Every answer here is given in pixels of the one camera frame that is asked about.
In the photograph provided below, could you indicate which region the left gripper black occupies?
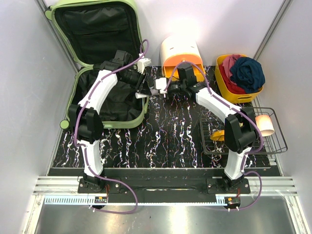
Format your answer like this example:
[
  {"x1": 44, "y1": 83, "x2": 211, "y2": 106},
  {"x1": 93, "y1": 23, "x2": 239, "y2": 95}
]
[{"x1": 120, "y1": 69, "x2": 152, "y2": 96}]

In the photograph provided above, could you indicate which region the white cylindrical drawer cabinet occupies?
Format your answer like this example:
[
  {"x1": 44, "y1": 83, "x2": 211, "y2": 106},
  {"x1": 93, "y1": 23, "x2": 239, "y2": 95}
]
[{"x1": 160, "y1": 35, "x2": 205, "y2": 81}]

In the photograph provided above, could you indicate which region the orange plastic basket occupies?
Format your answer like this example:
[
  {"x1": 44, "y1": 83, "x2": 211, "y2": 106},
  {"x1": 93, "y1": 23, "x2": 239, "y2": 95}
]
[{"x1": 214, "y1": 55, "x2": 263, "y2": 104}]

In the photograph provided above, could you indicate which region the red garment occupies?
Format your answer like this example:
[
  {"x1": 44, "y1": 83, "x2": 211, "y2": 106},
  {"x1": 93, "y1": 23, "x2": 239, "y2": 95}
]
[{"x1": 218, "y1": 64, "x2": 246, "y2": 95}]

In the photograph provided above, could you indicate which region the navy blue garment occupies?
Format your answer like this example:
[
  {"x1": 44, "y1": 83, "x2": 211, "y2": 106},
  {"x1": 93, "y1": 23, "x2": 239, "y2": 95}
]
[{"x1": 230, "y1": 57, "x2": 265, "y2": 94}]

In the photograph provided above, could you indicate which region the green hard-shell suitcase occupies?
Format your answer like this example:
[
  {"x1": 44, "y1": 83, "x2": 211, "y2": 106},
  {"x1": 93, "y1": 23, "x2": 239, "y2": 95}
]
[{"x1": 45, "y1": 0, "x2": 148, "y2": 129}]

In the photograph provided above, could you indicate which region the white cylindrical bottle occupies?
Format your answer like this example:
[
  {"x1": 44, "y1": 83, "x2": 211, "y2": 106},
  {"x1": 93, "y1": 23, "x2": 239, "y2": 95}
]
[{"x1": 135, "y1": 89, "x2": 159, "y2": 99}]

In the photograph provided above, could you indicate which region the pink garment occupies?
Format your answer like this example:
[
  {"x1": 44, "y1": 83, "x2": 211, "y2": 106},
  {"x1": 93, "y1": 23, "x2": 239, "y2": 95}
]
[{"x1": 221, "y1": 54, "x2": 245, "y2": 78}]

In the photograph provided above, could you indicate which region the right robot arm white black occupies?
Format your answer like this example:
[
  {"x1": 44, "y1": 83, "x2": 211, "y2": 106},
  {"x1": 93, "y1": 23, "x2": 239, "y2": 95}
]
[{"x1": 165, "y1": 61, "x2": 263, "y2": 193}]

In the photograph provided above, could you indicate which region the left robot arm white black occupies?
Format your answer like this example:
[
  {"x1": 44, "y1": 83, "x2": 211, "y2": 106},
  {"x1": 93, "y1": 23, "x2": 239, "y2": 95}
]
[{"x1": 68, "y1": 50, "x2": 152, "y2": 193}]

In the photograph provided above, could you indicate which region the yellow plate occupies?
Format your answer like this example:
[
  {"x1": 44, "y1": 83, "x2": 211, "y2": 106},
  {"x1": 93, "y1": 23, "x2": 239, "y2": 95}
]
[{"x1": 210, "y1": 130, "x2": 225, "y2": 141}]

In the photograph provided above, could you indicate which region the pink white cup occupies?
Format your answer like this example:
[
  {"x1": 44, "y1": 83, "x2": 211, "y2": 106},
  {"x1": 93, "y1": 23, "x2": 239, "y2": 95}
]
[{"x1": 255, "y1": 115, "x2": 275, "y2": 137}]

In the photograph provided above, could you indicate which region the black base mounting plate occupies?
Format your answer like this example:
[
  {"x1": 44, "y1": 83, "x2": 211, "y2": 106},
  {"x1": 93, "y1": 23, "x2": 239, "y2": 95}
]
[{"x1": 78, "y1": 176, "x2": 251, "y2": 195}]

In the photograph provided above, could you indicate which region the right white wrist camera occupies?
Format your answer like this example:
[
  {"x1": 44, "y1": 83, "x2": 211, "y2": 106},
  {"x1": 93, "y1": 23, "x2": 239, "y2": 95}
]
[{"x1": 155, "y1": 78, "x2": 168, "y2": 95}]

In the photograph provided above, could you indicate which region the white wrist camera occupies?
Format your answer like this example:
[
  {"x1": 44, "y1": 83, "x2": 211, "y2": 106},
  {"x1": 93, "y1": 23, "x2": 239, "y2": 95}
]
[
  {"x1": 155, "y1": 78, "x2": 168, "y2": 95},
  {"x1": 137, "y1": 58, "x2": 151, "y2": 74}
]

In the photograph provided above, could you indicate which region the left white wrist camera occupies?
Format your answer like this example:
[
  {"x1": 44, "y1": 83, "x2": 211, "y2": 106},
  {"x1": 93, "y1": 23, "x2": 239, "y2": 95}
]
[{"x1": 137, "y1": 58, "x2": 151, "y2": 74}]

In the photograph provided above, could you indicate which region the black wire rack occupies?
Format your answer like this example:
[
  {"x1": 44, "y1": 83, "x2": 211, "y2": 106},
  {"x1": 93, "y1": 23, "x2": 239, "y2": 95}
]
[{"x1": 200, "y1": 107, "x2": 288, "y2": 156}]

